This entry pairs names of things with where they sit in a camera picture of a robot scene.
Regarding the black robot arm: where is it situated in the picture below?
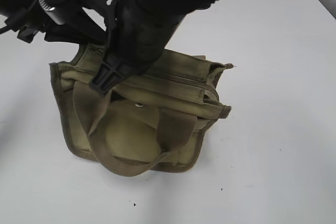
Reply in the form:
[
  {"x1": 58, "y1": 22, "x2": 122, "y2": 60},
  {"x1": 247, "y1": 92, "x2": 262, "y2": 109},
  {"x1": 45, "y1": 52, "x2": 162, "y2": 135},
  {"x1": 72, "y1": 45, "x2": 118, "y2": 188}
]
[{"x1": 1, "y1": 0, "x2": 335, "y2": 95}]

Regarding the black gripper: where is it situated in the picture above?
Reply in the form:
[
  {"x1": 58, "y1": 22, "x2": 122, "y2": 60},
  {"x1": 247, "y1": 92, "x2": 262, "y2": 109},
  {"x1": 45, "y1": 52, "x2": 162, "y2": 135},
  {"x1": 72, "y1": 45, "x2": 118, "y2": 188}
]
[{"x1": 1, "y1": 0, "x2": 114, "y2": 45}]

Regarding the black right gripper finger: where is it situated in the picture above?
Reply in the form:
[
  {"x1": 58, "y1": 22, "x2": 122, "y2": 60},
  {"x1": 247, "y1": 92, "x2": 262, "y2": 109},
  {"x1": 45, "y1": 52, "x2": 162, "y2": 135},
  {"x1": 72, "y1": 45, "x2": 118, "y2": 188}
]
[{"x1": 89, "y1": 14, "x2": 137, "y2": 95}]

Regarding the olive yellow canvas bag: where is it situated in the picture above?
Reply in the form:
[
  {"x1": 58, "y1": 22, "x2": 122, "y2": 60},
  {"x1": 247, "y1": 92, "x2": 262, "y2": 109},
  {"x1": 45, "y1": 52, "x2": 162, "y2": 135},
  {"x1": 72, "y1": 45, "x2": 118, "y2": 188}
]
[{"x1": 50, "y1": 44, "x2": 233, "y2": 177}]

